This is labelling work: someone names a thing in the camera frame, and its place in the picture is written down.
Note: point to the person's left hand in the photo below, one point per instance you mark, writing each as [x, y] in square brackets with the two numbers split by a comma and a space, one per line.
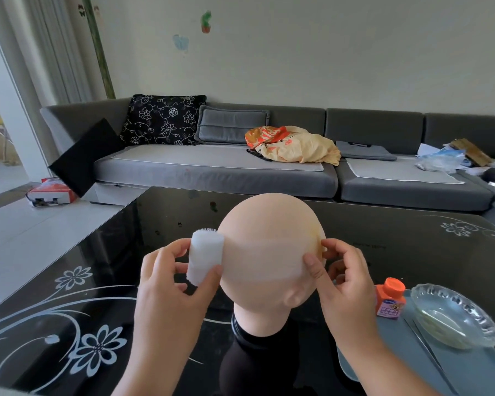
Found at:
[161, 284]

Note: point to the person's right hand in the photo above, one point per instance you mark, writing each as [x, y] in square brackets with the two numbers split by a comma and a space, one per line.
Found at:
[348, 296]

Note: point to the person's left thumb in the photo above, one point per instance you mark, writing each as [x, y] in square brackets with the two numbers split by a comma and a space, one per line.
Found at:
[208, 282]

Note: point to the person's right thumb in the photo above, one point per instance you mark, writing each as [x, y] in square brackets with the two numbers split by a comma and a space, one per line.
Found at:
[315, 274]

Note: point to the white gauze bandage roll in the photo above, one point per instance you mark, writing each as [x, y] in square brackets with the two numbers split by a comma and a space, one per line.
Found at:
[206, 255]

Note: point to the person's left forearm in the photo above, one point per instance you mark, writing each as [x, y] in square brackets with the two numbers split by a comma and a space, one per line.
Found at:
[165, 362]

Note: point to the person's right forearm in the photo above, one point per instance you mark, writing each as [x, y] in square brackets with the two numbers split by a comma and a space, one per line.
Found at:
[379, 367]

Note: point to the bald mannequin head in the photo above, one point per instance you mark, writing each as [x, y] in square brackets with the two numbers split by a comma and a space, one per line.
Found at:
[268, 222]

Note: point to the orange cap small bottle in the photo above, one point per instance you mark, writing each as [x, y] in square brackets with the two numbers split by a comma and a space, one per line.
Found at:
[390, 301]

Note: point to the black mannequin base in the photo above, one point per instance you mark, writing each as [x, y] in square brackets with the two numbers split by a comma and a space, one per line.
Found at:
[264, 367]

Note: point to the grey sectional sofa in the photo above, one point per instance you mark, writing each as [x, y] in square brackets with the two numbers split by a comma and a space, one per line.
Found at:
[214, 177]

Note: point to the long light grey seat mat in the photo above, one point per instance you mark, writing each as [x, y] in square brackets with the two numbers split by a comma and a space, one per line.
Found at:
[198, 157]

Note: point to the orange yellow printed blanket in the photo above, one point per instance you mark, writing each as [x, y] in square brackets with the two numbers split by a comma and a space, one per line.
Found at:
[301, 146]

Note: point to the short light grey seat mat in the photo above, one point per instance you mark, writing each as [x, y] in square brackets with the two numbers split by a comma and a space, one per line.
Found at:
[396, 171]

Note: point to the flat grey seat pad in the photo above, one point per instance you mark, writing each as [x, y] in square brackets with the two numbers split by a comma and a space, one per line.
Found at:
[365, 151]

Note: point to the metal tweezers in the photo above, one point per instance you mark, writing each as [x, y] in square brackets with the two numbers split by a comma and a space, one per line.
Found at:
[427, 348]

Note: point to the clear glass dish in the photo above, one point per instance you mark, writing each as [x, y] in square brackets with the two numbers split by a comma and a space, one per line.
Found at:
[453, 315]

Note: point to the grey quilted cushion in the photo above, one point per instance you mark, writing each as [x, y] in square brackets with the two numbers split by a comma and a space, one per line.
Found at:
[229, 125]

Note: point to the white papers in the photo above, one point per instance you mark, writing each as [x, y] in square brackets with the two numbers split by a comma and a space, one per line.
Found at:
[427, 150]

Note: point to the clear plastic bag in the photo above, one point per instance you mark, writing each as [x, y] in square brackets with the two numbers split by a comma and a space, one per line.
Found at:
[439, 161]

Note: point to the black floral pillow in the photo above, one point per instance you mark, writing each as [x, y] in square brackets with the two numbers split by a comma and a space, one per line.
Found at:
[163, 119]

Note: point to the plain black cushion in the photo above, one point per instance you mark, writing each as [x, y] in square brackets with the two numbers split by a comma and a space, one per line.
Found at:
[86, 158]

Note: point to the red and white box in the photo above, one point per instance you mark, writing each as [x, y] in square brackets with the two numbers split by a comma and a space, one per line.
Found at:
[51, 193]

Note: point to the grey-blue table mat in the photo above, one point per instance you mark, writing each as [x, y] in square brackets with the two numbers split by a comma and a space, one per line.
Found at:
[470, 371]

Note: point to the brown cardboard piece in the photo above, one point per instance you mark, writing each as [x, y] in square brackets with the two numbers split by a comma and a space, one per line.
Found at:
[472, 151]

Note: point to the sheer white curtain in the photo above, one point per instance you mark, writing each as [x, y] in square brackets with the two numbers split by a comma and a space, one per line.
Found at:
[60, 45]

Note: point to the blue wall sticker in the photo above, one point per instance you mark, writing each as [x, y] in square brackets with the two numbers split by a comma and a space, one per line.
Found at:
[180, 43]

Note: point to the green bamboo wall sticker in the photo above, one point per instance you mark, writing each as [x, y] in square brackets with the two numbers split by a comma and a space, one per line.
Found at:
[99, 49]

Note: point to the green red wall sticker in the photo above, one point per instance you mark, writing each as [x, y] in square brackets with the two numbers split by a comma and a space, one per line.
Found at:
[206, 21]

